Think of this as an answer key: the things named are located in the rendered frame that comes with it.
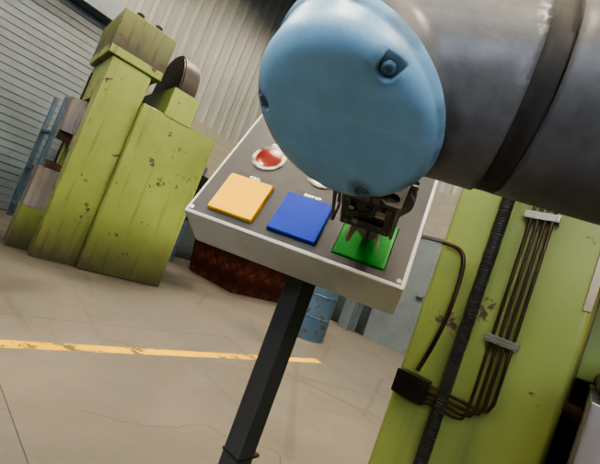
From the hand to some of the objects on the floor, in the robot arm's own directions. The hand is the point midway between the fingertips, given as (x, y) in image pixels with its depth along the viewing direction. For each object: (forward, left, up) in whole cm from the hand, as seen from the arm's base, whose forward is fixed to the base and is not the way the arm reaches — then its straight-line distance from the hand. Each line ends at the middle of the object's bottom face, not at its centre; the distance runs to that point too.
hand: (370, 228), depth 53 cm
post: (+12, +11, -102) cm, 104 cm away
